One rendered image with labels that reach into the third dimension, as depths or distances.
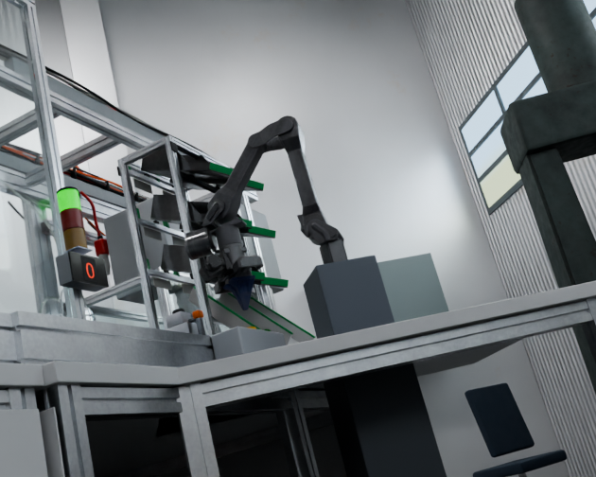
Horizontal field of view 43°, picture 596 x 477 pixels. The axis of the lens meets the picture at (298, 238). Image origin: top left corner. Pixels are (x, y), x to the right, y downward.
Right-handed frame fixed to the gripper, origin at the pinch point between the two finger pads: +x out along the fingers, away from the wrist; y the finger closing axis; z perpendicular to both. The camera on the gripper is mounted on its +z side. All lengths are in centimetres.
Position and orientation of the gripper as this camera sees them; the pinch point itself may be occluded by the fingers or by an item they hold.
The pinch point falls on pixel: (242, 295)
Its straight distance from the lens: 178.1
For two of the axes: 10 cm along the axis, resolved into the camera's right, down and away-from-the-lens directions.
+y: 3.9, -3.9, -8.3
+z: -8.9, 0.8, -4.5
